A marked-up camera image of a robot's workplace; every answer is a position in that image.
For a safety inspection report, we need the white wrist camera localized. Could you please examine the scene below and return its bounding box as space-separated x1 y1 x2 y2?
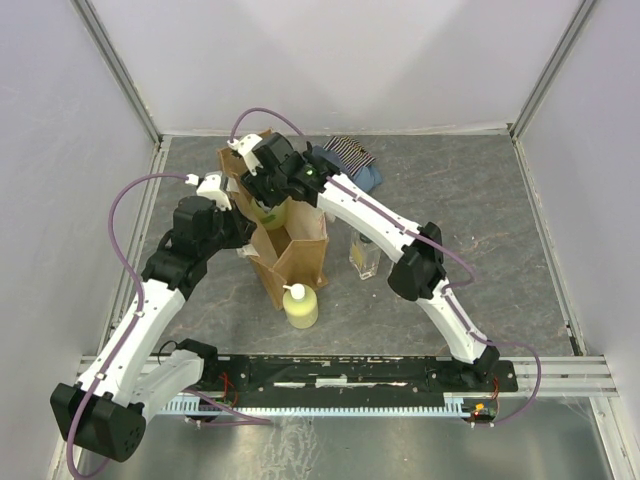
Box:
185 171 239 211
227 134 263 176

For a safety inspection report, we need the striped folded cloth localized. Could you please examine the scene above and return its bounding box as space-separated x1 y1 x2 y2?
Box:
324 136 375 176

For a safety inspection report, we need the green bottle with pump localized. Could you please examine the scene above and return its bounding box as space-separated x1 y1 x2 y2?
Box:
250 198 288 231

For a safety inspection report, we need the brown canvas bag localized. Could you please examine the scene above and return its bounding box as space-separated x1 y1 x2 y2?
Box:
218 146 329 310

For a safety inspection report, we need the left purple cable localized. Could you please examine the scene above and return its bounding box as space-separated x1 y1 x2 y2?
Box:
67 172 274 476

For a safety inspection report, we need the light blue folded cloth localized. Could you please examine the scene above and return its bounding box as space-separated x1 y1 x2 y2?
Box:
352 165 383 193

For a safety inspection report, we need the yellow bottle white cap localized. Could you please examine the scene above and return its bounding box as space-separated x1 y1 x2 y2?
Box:
283 283 319 329

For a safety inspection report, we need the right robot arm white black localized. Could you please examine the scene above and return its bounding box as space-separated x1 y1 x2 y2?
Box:
228 132 499 391

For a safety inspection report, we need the clear bottle yellow label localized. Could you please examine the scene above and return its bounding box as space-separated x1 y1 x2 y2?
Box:
349 230 381 280

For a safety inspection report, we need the white slotted cable duct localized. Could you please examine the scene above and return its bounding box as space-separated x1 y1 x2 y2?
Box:
149 394 496 417

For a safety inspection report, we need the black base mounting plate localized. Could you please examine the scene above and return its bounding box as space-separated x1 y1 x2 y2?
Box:
196 355 518 409

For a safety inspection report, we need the dark blue folded cloth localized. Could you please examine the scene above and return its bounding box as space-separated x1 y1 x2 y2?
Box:
312 145 349 174

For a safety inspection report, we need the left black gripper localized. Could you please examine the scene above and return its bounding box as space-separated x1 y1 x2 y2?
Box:
200 198 259 258

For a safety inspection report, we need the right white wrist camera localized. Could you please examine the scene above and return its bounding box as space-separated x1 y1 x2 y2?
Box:
227 134 263 176

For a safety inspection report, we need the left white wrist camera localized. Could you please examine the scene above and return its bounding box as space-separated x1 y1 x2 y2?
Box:
185 171 239 211

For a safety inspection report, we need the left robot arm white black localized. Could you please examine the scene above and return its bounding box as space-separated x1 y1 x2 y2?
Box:
50 196 257 462

